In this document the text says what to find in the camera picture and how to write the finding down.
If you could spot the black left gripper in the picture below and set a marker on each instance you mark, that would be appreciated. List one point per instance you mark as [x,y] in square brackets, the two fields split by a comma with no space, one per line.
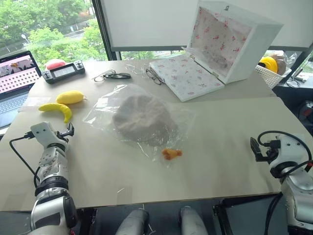
[64,139]

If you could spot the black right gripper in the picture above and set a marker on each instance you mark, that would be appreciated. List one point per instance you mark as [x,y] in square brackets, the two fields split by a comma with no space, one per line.
[265,156]

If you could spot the beige cloth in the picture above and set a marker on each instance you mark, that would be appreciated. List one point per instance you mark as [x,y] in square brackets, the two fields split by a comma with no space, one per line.
[141,115]

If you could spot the clear plastic bag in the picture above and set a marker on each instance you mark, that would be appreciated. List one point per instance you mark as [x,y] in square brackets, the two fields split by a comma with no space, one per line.
[182,115]

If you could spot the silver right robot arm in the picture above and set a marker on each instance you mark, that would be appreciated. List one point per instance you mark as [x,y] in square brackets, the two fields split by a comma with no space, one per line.
[298,186]

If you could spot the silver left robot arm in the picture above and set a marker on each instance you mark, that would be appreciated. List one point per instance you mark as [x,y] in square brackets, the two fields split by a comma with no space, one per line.
[51,171]

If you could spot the yellow toy banana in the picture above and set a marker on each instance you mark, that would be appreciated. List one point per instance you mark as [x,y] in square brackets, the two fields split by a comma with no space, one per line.
[56,107]

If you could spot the yellow toy lemon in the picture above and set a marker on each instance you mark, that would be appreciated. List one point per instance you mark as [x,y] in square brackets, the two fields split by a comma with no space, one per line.
[69,97]

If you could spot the black handheld controller with screen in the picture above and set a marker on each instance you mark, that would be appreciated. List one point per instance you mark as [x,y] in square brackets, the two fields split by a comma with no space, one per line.
[62,72]

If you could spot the open laptop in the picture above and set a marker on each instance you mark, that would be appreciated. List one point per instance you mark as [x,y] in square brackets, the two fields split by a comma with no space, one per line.
[14,98]

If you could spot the pink round object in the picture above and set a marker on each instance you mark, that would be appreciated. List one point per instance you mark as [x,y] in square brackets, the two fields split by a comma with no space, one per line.
[55,63]

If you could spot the white plastic basket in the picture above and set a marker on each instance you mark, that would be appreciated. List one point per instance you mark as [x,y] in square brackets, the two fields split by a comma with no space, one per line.
[271,77]

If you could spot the thick black folded glasses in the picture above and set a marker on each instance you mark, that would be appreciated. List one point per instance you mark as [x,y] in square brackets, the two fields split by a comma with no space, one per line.
[118,76]

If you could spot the yellow round item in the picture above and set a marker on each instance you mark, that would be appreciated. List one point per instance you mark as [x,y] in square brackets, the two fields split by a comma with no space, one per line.
[270,63]

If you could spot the orange fried chicken toy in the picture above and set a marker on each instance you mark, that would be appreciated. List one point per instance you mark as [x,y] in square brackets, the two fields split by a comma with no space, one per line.
[171,154]

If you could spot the brown round item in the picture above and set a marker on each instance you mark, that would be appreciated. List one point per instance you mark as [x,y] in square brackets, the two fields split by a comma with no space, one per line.
[281,64]

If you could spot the white box with floral lining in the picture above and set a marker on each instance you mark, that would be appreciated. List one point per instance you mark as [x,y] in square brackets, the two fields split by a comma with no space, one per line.
[244,61]

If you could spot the crinkled clear wrapper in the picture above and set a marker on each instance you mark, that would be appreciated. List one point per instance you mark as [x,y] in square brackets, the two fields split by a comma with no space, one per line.
[291,58]

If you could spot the grey rounded shape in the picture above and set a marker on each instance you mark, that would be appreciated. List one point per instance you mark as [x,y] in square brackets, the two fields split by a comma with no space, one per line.
[193,221]
[133,222]

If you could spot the black rimmed open glasses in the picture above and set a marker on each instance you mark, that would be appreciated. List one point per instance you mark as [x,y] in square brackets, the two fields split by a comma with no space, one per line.
[149,72]

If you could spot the wide white roller blind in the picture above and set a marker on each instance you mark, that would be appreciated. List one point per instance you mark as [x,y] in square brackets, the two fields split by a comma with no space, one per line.
[146,24]

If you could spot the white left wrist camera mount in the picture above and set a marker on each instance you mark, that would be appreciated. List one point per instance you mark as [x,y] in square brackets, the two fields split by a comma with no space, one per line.
[42,133]

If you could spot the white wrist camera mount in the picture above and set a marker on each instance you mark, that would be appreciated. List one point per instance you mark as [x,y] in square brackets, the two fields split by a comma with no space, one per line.
[42,133]
[291,149]

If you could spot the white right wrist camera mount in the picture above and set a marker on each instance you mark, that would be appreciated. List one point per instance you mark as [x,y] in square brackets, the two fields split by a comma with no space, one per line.
[291,149]

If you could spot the black table frame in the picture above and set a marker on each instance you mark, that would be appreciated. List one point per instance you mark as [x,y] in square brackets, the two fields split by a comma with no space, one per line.
[244,218]

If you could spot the slanted black window frame post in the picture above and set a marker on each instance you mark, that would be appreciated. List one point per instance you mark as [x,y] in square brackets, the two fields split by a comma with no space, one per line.
[302,64]

